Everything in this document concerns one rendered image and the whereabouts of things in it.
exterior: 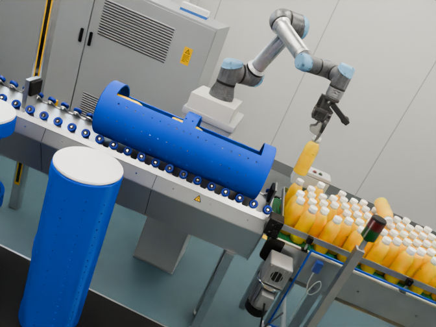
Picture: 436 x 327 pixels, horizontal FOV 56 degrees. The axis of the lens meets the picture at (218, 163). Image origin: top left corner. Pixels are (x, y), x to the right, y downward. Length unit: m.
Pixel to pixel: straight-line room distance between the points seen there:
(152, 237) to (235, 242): 0.80
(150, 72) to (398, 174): 2.99
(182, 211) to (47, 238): 0.67
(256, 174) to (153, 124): 0.54
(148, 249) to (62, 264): 1.09
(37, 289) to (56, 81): 2.53
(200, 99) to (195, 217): 0.67
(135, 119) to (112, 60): 1.91
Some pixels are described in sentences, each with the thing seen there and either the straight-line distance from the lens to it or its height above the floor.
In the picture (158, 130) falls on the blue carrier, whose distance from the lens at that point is 1.95.
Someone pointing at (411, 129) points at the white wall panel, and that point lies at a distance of 4.92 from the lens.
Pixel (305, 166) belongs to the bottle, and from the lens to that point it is 1.98.
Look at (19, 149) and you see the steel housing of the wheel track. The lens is 2.36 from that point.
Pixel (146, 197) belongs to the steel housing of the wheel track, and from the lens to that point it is 2.13.
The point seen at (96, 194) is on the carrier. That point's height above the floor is 0.99.
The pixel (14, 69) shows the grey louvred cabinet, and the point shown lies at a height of 0.38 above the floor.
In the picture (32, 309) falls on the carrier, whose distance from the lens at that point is 2.11.
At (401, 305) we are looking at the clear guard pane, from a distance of 2.18.
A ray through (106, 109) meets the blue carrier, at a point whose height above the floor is 1.14.
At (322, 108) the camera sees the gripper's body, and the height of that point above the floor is 1.51.
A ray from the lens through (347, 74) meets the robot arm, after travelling 1.90.
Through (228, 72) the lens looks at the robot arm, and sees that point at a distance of 2.37.
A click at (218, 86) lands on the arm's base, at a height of 1.30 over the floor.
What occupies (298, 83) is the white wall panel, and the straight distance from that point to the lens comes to 4.72.
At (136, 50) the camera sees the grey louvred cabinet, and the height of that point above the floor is 1.02.
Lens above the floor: 1.90
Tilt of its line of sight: 24 degrees down
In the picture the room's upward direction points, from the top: 23 degrees clockwise
